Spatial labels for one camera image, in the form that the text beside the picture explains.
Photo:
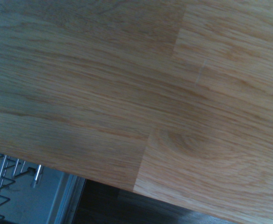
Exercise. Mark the dishwasher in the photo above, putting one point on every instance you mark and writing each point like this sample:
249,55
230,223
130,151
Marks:
33,205

